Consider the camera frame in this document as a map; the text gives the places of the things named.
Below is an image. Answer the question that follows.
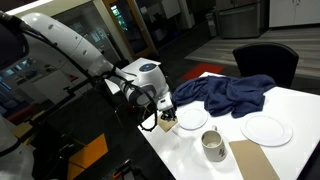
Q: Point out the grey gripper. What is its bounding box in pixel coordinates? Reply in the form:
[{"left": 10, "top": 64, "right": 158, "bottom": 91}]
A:
[{"left": 160, "top": 102, "right": 176, "bottom": 120}]

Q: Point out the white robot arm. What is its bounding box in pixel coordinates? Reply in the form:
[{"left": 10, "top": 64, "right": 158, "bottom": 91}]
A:
[{"left": 0, "top": 12, "right": 176, "bottom": 180}]

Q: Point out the small brown paper napkin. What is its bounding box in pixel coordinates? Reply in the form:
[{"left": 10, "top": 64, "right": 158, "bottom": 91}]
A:
[{"left": 157, "top": 118, "right": 177, "bottom": 132}]

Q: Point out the small white plate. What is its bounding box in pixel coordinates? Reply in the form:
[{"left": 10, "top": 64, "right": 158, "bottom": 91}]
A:
[{"left": 178, "top": 109, "right": 207, "bottom": 130}]

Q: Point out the white ceramic mug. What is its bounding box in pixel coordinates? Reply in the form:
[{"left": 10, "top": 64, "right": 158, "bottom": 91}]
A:
[{"left": 201, "top": 125, "right": 227, "bottom": 162}]

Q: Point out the blue cloth towel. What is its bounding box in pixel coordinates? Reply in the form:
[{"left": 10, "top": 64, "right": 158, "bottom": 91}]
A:
[{"left": 172, "top": 75, "right": 276, "bottom": 118}]

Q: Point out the large white plate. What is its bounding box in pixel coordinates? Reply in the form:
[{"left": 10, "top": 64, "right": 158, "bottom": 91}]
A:
[{"left": 241, "top": 115, "right": 293, "bottom": 147}]

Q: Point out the stainless steel refrigerator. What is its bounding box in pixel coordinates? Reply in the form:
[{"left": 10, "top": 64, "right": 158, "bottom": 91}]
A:
[{"left": 216, "top": 0, "right": 261, "bottom": 38}]

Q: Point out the black chair far end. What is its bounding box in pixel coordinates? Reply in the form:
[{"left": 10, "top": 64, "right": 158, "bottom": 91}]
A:
[{"left": 232, "top": 42, "right": 299, "bottom": 88}]

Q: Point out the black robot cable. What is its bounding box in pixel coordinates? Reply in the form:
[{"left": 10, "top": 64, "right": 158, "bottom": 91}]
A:
[{"left": 19, "top": 26, "right": 159, "bottom": 132}]

